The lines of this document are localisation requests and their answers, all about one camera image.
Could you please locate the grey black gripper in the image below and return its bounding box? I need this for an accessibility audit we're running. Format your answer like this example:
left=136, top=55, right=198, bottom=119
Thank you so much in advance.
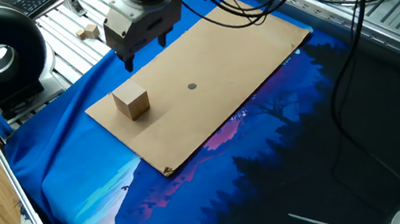
left=99, top=0, right=195, bottom=75

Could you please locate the large wooden block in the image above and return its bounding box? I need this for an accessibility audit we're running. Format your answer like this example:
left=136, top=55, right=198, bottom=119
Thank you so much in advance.
left=110, top=75, right=153, bottom=124

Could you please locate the small wooden cube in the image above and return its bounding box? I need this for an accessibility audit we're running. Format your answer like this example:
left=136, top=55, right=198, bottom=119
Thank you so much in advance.
left=83, top=22, right=102, bottom=41

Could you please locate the tiny wooden cube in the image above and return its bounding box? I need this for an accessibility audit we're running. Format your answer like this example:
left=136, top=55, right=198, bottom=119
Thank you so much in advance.
left=75, top=28, right=88, bottom=42

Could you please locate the brown cardboard sheet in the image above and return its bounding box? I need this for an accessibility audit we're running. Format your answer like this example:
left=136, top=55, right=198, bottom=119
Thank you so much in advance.
left=71, top=0, right=331, bottom=188

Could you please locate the black keyboard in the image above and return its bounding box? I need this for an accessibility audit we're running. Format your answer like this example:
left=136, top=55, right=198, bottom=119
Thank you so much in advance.
left=0, top=0, right=67, bottom=23

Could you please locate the blue landscape print cloth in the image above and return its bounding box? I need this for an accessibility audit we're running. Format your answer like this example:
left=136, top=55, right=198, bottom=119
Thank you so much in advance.
left=0, top=0, right=400, bottom=224

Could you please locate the aluminium bracket post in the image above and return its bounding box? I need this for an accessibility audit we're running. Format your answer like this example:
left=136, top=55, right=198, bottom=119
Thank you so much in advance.
left=61, top=0, right=88, bottom=20

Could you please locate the thick black cable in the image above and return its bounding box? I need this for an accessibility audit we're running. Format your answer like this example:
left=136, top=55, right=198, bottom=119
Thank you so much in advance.
left=305, top=0, right=400, bottom=218

